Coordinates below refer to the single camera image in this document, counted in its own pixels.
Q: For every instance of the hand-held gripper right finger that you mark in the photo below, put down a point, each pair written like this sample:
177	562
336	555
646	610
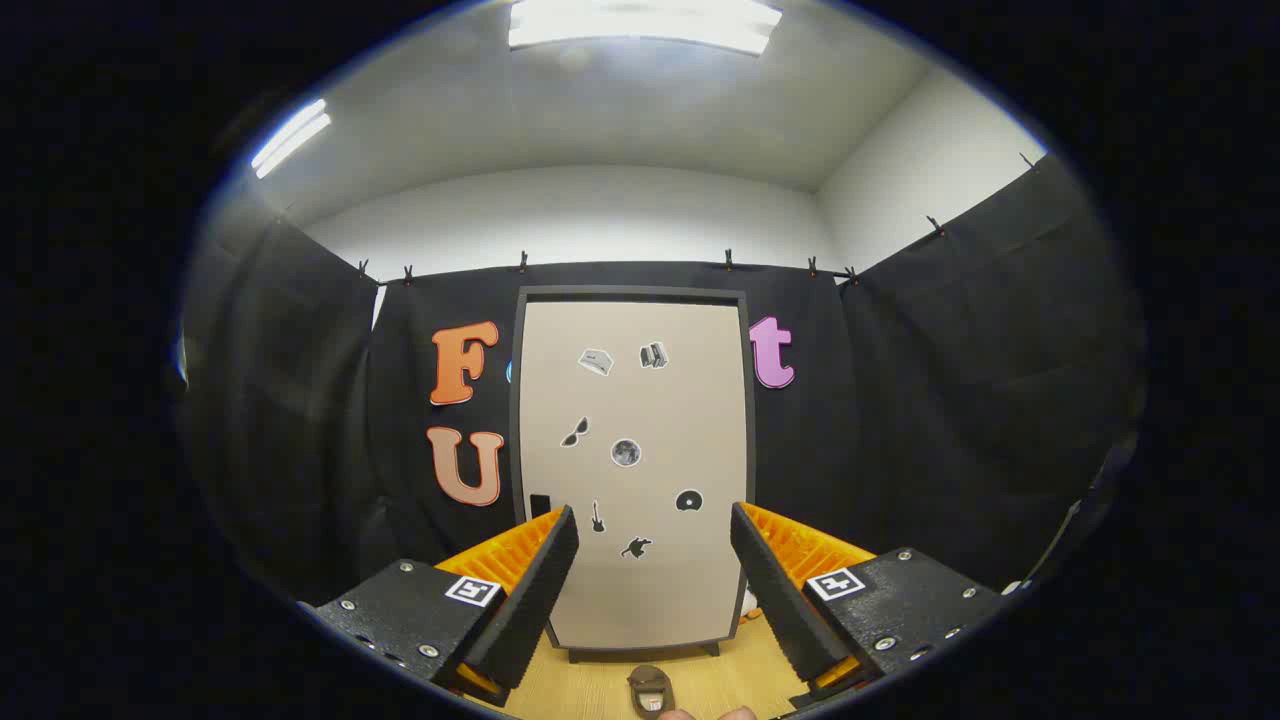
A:
780	600

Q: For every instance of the black backdrop cloth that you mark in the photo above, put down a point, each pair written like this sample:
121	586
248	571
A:
900	400

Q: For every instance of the brown fuzzy shoe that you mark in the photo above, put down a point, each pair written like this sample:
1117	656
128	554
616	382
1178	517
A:
650	688

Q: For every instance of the wide ceiling light panel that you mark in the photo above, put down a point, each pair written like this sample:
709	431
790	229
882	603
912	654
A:
640	22

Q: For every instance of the small orange object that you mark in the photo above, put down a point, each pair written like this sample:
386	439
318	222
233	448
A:
751	604

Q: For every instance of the narrow ceiling light strip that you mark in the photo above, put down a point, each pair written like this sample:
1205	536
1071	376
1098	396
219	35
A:
290	138

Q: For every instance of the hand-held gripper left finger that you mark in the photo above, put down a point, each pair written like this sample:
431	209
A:
530	600

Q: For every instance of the thin grey pole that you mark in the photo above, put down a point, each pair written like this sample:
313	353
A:
1055	540

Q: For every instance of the dark grey shoe cabinet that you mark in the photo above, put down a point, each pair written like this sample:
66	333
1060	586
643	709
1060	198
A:
515	400

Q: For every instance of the beige shoe cabinet door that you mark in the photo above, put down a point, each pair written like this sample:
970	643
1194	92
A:
650	420

